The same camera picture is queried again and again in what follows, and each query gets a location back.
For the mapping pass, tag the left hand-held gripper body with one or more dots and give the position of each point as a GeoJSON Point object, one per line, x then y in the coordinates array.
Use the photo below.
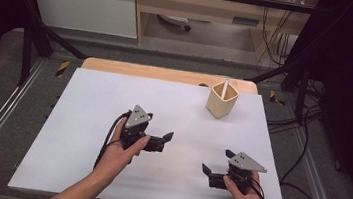
{"type": "Point", "coordinates": [134, 128]}

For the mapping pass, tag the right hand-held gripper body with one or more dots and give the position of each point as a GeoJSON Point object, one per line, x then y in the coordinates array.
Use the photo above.
{"type": "Point", "coordinates": [243, 174]}

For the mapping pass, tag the beige square cup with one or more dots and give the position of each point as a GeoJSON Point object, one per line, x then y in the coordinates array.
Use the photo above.
{"type": "Point", "coordinates": [220, 104]}

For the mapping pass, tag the white pen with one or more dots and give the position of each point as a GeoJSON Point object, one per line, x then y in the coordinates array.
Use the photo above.
{"type": "Point", "coordinates": [225, 89]}

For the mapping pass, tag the person's left hand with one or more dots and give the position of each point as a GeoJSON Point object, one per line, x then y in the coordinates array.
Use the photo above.
{"type": "Point", "coordinates": [117, 158]}

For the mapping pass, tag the white table board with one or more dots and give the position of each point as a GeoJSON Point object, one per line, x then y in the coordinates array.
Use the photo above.
{"type": "Point", "coordinates": [179, 113]}

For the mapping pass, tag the wooden table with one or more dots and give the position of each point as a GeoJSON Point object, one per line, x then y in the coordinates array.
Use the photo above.
{"type": "Point", "coordinates": [154, 72]}

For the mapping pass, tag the white chair base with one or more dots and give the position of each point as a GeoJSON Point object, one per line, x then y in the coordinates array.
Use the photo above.
{"type": "Point", "coordinates": [175, 21]}

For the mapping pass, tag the light wooden desk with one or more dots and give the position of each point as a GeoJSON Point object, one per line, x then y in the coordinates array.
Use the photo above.
{"type": "Point", "coordinates": [201, 6]}

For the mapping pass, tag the white cabinet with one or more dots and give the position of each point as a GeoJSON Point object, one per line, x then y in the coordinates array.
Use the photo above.
{"type": "Point", "coordinates": [84, 5]}

